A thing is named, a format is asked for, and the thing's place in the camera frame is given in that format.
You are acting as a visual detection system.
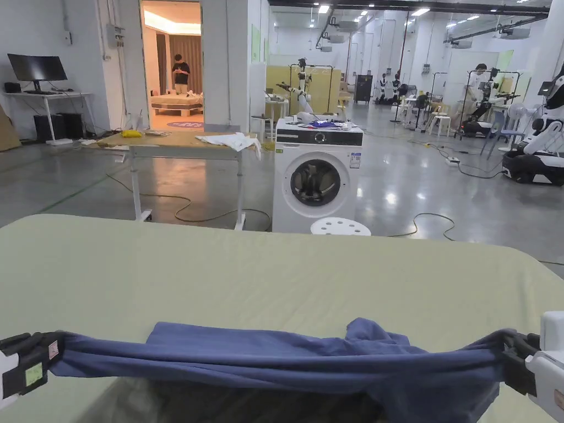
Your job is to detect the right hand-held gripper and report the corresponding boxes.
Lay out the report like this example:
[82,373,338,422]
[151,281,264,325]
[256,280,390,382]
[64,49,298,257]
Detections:
[499,310,564,423]

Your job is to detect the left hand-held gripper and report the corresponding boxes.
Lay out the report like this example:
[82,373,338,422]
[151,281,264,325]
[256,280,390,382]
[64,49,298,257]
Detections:
[0,332,67,401]

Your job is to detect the dark blue shirt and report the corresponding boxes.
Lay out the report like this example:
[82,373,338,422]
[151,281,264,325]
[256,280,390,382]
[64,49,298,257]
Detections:
[47,317,507,423]

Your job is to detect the bed with pale green sheet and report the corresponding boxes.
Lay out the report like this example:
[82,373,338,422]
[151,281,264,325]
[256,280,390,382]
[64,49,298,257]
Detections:
[0,213,564,423]

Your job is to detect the large white wheeled robot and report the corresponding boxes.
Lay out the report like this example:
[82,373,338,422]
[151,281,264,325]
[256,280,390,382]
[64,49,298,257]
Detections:
[502,74,564,186]

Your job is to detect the white round stool with holes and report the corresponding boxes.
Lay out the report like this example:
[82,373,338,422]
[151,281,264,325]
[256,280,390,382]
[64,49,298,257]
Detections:
[310,216,372,237]

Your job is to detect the black wheeled robot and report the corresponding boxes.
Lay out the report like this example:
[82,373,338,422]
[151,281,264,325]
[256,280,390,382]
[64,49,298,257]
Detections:
[459,67,522,138]

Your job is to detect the wooden top table white legs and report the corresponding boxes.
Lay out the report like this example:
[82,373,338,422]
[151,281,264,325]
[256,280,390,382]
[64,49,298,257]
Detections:
[96,131,262,231]

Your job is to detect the white desk with monitor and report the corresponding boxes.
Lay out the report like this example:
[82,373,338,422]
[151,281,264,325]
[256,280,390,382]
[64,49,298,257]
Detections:
[3,53,94,143]

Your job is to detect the white washing machine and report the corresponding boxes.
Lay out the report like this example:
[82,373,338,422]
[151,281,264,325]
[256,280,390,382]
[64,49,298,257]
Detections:
[272,112,365,234]

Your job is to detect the bed with beige cover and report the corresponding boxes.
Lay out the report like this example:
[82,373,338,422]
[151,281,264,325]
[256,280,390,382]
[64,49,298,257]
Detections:
[150,89,204,118]

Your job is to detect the white cloth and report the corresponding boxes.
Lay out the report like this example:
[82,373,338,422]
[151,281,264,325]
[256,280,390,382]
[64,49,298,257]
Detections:
[194,132,262,161]

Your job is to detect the black cabinet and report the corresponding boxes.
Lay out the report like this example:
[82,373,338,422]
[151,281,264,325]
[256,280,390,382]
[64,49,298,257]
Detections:
[354,74,375,105]

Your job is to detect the black clothes rack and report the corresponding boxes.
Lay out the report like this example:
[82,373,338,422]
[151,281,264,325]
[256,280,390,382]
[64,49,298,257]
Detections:
[288,63,337,121]

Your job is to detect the white humanoid robot with arms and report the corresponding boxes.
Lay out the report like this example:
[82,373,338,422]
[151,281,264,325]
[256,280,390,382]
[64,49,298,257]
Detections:
[276,57,316,116]

